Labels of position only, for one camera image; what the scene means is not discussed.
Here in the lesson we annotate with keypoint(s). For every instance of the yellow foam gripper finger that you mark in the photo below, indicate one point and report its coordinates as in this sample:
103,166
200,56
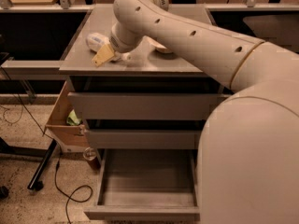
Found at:
105,54

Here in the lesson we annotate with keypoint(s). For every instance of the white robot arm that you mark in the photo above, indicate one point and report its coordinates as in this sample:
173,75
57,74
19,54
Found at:
249,148

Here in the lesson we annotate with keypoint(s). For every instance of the grey top drawer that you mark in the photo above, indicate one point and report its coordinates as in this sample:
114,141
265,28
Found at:
147,106

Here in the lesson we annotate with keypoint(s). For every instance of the grey drawer cabinet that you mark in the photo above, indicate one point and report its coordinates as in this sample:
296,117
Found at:
148,71

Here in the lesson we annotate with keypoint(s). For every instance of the grey middle drawer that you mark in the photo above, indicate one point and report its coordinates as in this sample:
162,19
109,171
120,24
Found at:
144,139

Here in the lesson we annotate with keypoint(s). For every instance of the grey open bottom drawer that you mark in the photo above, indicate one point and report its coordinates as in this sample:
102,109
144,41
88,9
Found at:
146,185

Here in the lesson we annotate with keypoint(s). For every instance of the white paper bowl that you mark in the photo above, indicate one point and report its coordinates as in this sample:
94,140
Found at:
159,47

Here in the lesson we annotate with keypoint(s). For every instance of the green crumpled bag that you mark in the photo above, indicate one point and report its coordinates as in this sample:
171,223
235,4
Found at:
72,119

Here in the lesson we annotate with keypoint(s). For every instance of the brown cardboard box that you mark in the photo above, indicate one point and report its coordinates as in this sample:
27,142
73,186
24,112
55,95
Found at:
70,138

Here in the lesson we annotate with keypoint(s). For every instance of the brown glass jar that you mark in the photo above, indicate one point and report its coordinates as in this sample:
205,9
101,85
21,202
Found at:
90,157

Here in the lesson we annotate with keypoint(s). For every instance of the black table leg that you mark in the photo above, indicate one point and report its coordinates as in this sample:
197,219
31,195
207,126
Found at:
35,183

